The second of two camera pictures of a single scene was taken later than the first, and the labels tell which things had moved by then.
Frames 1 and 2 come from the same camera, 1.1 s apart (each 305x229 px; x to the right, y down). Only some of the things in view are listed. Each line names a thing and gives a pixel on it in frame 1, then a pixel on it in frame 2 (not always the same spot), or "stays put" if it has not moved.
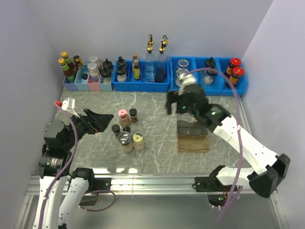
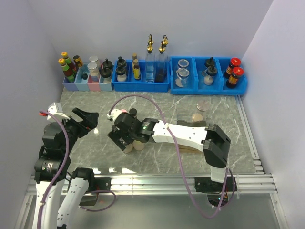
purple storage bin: (70, 86) stays put
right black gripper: (172, 97) to (116, 139)
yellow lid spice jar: (138, 141) stays put
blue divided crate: (131, 85) stays put
